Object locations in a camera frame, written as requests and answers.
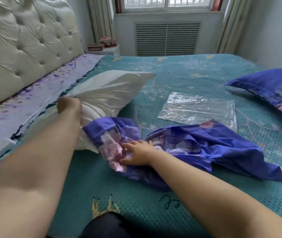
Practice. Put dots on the person's right hand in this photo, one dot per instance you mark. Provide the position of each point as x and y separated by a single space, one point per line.
138 153

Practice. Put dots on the person's left hand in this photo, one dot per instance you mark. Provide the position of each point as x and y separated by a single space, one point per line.
67 104

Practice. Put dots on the person's right thumb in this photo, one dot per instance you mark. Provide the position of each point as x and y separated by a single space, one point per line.
127 160

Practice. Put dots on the white pillow insert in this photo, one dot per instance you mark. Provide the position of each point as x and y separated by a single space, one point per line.
106 92

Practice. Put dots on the blue floral pillowcase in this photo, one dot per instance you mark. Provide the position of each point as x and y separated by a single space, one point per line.
200 148

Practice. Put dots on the person's right forearm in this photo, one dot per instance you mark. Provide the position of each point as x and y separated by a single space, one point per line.
220 198

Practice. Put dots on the person's left forearm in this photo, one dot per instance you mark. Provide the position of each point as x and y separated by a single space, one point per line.
29 175

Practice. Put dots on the person's black trousers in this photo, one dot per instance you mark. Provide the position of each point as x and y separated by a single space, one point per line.
106 226

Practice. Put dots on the clear plastic bag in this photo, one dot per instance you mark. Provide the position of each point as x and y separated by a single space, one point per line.
198 109

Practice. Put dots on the teal floral bedspread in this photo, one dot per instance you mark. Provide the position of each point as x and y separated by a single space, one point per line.
180 71

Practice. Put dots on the white nightstand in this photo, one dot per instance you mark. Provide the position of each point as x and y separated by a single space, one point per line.
105 50

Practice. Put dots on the red decorated box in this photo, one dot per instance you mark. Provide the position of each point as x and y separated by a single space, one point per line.
96 46

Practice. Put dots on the purple floral bed sheet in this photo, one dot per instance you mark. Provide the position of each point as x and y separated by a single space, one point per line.
19 106

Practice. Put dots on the white radiator cover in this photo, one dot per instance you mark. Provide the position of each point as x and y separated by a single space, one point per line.
167 39

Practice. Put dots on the beige curtain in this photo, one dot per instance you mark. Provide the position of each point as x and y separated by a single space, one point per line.
100 18
232 24

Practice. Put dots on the white tufted headboard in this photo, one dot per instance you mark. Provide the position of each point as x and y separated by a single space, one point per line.
24 44

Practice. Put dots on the blue floral pillow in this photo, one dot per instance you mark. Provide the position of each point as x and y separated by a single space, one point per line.
272 89

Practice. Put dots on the window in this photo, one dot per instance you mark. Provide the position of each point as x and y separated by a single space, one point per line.
168 3

